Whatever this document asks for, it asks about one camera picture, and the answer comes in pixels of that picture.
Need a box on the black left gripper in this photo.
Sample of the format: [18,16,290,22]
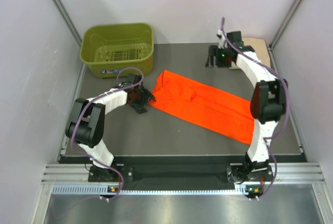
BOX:
[129,84,155,114]

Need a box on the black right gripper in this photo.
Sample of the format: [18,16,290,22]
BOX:
[205,46,232,68]

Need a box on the orange t shirt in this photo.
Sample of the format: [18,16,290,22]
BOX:
[150,70,254,145]

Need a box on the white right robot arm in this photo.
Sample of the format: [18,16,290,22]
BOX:
[206,29,287,181]

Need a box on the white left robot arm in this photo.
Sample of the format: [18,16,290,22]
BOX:
[65,73,155,181]

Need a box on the folded beige t shirt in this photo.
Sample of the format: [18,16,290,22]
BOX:
[242,37,271,67]

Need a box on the green plastic basket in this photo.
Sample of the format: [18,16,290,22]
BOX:
[80,22,154,78]

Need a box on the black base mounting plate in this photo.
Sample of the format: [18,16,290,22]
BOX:
[88,163,275,185]

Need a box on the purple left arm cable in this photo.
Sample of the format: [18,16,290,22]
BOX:
[70,67,145,201]

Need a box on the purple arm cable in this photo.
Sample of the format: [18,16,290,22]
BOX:
[70,67,145,201]
[220,17,290,201]

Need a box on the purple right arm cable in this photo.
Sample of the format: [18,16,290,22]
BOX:
[220,17,290,201]

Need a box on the right aluminium corner post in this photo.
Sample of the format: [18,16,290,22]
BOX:
[268,0,304,50]

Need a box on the aluminium corner post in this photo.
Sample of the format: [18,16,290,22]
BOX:
[52,0,82,46]
[268,0,304,50]

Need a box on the white slotted cable duct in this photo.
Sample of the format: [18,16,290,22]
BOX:
[52,185,260,195]

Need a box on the left aluminium corner post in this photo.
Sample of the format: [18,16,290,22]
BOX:
[52,0,82,46]

